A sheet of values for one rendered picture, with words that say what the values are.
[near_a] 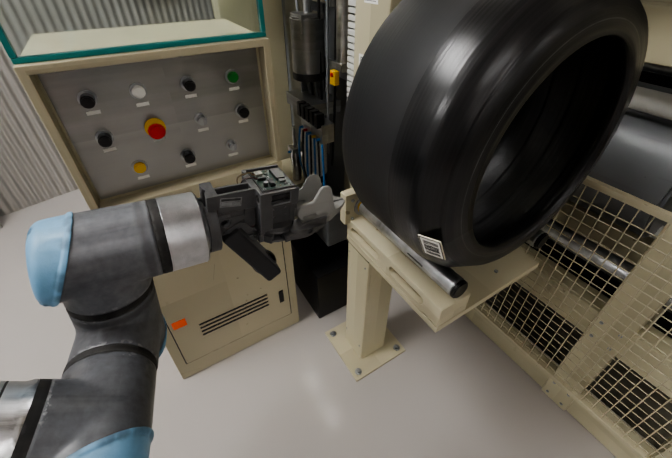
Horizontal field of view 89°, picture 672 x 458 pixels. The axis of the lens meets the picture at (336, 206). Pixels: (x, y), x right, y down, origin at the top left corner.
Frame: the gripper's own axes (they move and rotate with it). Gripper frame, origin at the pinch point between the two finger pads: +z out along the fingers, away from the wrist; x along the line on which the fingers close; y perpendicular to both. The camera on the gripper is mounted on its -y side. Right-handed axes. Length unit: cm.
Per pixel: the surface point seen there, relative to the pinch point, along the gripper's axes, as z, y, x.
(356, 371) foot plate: 37, -108, 22
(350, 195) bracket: 20.6, -16.1, 23.0
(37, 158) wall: -80, -93, 247
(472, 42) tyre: 13.9, 25.0, -5.7
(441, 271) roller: 24.1, -18.3, -6.9
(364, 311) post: 38, -74, 26
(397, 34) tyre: 12.9, 23.9, 7.6
